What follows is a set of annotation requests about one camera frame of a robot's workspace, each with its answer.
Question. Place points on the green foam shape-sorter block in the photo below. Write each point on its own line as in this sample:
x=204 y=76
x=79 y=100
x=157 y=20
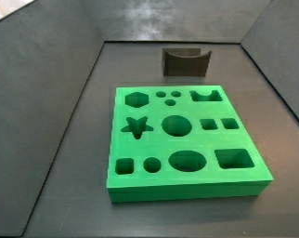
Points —
x=180 y=146

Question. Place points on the black curved cradle stand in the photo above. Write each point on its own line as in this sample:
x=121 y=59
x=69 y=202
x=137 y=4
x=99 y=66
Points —
x=185 y=62

